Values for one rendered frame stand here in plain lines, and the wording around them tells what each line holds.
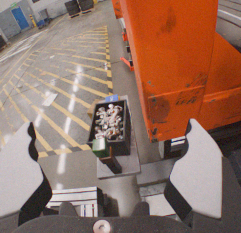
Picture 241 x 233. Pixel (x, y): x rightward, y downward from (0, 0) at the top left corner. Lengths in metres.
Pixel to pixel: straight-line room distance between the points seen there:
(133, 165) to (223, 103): 0.37
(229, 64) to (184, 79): 0.13
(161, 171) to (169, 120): 0.51
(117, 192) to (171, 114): 0.74
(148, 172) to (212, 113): 0.54
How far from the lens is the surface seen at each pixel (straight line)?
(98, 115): 0.60
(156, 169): 0.89
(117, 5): 2.19
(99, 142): 0.38
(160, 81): 0.32
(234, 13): 0.84
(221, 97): 0.45
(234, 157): 0.66
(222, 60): 0.40
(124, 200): 1.00
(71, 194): 0.87
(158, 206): 0.90
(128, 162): 0.57
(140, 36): 0.26
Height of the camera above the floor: 0.97
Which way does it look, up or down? 46 degrees down
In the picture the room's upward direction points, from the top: 19 degrees counter-clockwise
